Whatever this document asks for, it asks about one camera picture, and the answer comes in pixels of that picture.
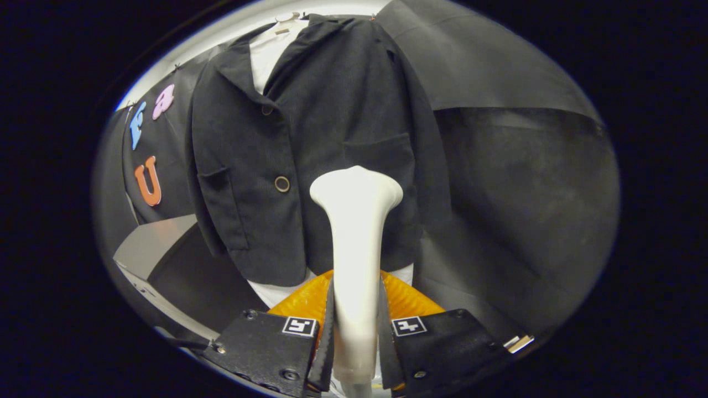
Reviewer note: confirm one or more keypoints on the black backdrop cloth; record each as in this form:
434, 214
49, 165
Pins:
525, 193

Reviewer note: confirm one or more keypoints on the white garment steamer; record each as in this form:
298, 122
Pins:
357, 232

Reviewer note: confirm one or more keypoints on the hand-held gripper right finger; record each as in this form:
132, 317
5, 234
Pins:
387, 354

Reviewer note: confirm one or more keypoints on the small cardboard piece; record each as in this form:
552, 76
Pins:
519, 343

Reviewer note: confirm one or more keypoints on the grey cabinet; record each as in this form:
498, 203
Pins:
155, 240

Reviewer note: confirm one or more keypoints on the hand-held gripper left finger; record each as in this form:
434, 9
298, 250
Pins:
325, 354

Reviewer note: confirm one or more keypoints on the black jacket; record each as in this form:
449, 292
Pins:
332, 110

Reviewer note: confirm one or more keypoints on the white mannequin dress form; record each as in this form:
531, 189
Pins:
271, 50

